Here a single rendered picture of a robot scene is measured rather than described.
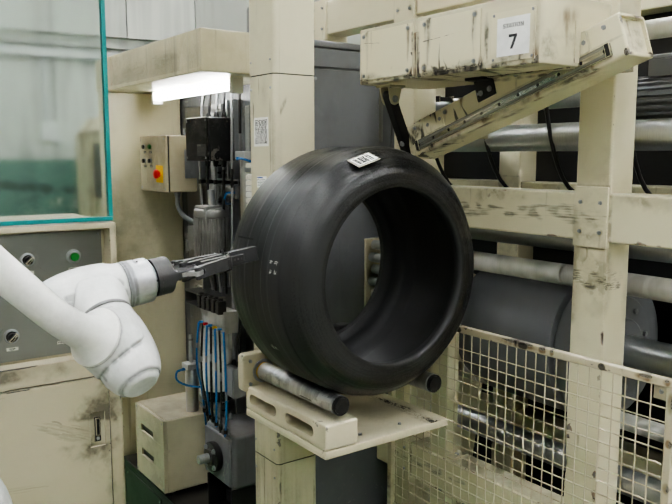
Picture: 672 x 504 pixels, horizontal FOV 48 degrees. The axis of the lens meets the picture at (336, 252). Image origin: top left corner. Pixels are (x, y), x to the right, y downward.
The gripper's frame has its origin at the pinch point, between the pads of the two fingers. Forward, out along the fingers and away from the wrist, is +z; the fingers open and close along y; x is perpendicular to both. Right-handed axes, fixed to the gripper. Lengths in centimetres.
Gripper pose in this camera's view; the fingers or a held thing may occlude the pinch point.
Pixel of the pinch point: (241, 256)
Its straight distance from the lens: 158.8
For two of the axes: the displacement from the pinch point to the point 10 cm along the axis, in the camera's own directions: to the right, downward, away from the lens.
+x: 1.1, 9.7, 2.1
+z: 8.0, -2.1, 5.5
